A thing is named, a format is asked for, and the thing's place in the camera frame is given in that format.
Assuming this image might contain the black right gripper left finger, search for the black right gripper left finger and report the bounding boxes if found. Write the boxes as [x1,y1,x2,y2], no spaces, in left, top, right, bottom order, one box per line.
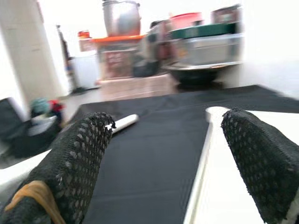
[0,112,116,224]

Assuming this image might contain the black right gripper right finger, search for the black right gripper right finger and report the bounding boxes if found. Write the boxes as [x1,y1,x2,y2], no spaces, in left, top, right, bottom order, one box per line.
[221,108,299,224]

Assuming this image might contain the white plastic table leg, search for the white plastic table leg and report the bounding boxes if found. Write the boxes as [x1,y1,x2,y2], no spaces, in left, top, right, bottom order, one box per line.
[105,113,140,134]

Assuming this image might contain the yellow rubber band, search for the yellow rubber band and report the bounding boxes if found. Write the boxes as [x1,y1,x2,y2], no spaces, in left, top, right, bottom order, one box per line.
[4,181,66,224]

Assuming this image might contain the white plastic bag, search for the white plastic bag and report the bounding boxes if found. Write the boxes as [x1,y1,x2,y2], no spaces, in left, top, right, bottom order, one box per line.
[27,115,58,136]

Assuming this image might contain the red cloth item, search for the red cloth item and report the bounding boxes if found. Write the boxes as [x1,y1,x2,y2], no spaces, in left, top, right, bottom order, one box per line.
[49,100,65,114]

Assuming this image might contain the open black suitcase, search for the open black suitcase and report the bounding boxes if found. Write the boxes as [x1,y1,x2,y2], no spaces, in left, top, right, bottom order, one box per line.
[0,97,63,159]

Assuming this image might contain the teal plush toy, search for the teal plush toy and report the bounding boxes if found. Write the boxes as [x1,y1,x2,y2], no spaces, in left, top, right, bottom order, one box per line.
[30,98,51,116]

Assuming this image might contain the black mop head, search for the black mop head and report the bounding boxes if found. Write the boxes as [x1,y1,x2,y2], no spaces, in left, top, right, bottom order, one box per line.
[70,86,87,94]

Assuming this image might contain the white appliance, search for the white appliance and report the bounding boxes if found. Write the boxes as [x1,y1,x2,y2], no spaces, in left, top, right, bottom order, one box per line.
[71,55,100,91]

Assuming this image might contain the beige cloth covered table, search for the beige cloth covered table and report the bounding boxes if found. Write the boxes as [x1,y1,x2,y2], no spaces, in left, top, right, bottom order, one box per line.
[96,74,178,101]

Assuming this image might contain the white shelf board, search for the white shelf board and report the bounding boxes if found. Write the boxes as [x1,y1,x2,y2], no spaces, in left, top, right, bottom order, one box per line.
[163,61,243,70]

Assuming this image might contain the clear plastic storage box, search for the clear plastic storage box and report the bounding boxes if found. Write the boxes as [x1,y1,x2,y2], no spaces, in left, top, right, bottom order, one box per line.
[177,33,243,66]

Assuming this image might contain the clear storage box orange lid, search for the clear storage box orange lid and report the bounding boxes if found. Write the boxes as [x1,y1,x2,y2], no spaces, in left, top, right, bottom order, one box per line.
[92,34,146,79]

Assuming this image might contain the dark printed packet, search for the dark printed packet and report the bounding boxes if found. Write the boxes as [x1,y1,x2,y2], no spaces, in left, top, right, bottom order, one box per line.
[211,5,242,24]

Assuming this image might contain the clear container red lid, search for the clear container red lid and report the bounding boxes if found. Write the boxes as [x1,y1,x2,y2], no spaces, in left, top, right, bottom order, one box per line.
[168,12,203,30]

